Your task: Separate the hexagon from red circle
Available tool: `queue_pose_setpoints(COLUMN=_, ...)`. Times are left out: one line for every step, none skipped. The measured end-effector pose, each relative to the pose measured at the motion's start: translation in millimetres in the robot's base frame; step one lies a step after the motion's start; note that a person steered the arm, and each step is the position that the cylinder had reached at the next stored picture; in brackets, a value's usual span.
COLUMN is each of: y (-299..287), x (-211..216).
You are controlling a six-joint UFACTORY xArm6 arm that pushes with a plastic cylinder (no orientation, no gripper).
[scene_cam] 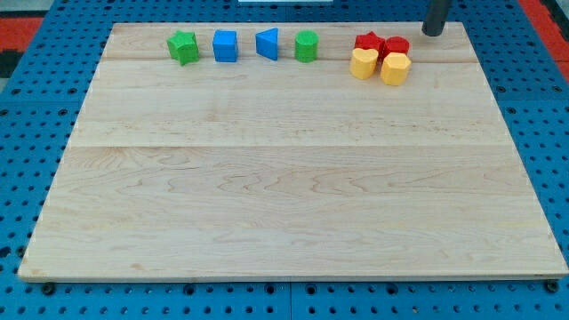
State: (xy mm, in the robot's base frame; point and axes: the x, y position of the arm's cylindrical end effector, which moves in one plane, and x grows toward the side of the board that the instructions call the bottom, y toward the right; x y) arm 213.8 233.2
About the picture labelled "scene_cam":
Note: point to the yellow hexagon block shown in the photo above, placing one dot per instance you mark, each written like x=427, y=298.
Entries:
x=395, y=68

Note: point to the blue cube block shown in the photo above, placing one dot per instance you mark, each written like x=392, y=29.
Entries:
x=225, y=45

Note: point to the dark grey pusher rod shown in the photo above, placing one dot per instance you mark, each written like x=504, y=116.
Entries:
x=436, y=16

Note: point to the green cylinder block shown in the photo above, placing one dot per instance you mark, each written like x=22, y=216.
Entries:
x=306, y=45

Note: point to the yellow heart block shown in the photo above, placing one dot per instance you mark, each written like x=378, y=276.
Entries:
x=363, y=63

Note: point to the red star block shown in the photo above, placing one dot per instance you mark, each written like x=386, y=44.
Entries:
x=370, y=41

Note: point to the light wooden board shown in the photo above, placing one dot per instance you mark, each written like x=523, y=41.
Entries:
x=282, y=171

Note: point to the green star block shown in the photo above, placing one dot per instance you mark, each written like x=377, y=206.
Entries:
x=183, y=47

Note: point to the blue triangle block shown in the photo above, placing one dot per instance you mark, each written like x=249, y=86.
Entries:
x=267, y=43

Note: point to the red cylinder block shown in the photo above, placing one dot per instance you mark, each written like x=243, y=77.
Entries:
x=396, y=44

